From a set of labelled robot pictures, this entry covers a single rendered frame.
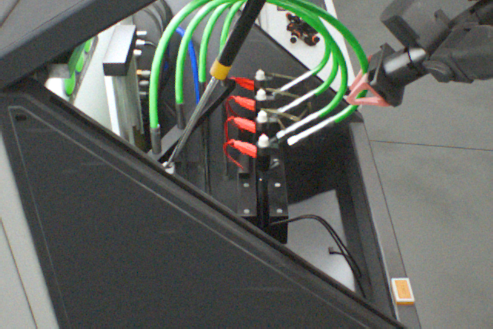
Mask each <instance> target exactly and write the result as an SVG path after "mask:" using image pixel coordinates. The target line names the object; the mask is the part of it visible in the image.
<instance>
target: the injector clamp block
mask: <svg viewBox="0 0 493 329"><path fill-rule="evenodd" d="M241 118H242V119H248V120H250V121H252V122H254V118H253V117H241ZM280 131H281V129H280V124H279V123H278V122H277V123H270V136H269V139H270V138H273V137H274V136H276V135H277V133H279V132H280ZM249 144H251V145H253V146H255V141H254V133H252V132H250V131H249ZM277 160H279V161H280V162H281V166H280V167H279V168H277V169H275V170H274V172H272V173H270V174H269V175H268V177H269V183H268V185H267V225H266V226H265V227H268V234H269V236H270V237H272V238H274V239H275V240H276V241H278V242H279V243H281V244H288V230H289V223H283V224H281V225H279V226H277V225H273V226H271V224H272V223H275V222H278V221H282V220H289V207H288V199H287V181H286V173H285V164H283V147H282V142H281V141H280V145H279V149H275V148H271V162H270V163H273V162H275V161H277ZM249 165H250V178H248V179H239V177H238V165H237V215H238V216H240V217H242V218H243V219H245V220H247V221H248V222H250V223H251V224H253V225H254V226H255V227H259V226H258V224H257V216H258V200H257V176H256V165H255V158H254V157H252V156H250V155H249Z"/></svg>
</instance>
